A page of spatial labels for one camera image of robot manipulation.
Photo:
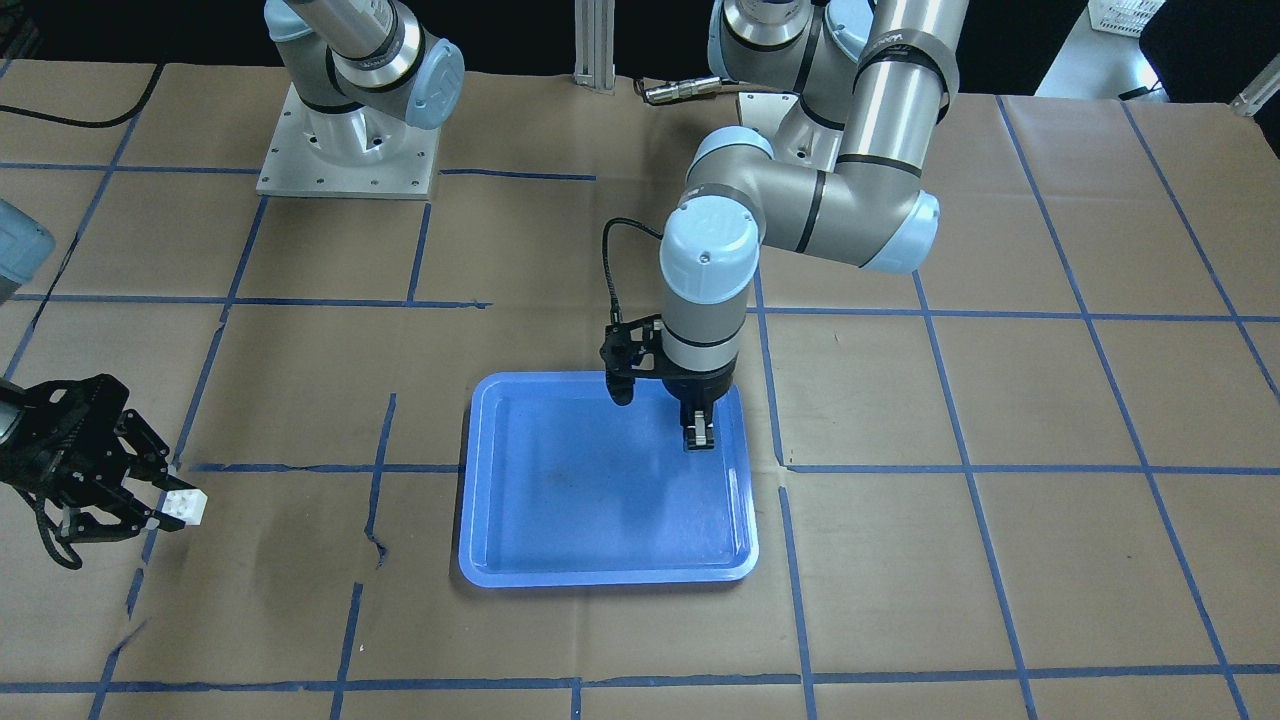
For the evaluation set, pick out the aluminium frame post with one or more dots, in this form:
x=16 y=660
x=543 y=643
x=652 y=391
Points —
x=594 y=23

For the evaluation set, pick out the blue plastic tray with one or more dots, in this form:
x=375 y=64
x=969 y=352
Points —
x=562 y=487

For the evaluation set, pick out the brown paper table cover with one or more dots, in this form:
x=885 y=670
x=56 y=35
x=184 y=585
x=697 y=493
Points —
x=1038 y=478

